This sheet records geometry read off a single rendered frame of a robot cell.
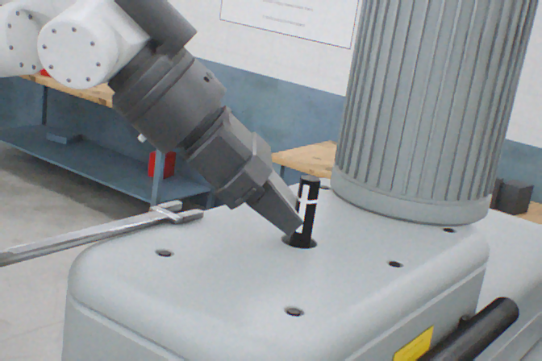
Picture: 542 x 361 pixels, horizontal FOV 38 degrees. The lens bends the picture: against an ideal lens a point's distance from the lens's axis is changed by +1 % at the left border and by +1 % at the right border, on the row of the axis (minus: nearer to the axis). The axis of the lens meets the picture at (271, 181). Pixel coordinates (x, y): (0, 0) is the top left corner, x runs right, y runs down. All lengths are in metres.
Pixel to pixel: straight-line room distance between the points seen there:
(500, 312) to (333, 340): 0.36
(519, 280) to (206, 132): 0.66
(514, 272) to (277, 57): 4.78
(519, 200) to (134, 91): 4.06
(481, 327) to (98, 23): 0.52
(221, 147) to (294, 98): 5.11
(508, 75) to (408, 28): 0.13
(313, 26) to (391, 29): 4.84
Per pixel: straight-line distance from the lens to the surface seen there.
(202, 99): 0.72
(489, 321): 0.93
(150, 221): 0.78
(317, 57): 5.71
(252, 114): 6.06
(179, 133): 0.72
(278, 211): 0.75
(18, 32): 0.79
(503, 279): 1.21
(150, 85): 0.71
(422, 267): 0.80
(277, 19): 5.90
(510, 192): 4.67
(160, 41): 0.72
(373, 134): 0.91
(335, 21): 5.63
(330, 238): 0.82
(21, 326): 4.52
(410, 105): 0.89
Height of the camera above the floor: 2.18
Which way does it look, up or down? 17 degrees down
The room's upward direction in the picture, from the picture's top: 9 degrees clockwise
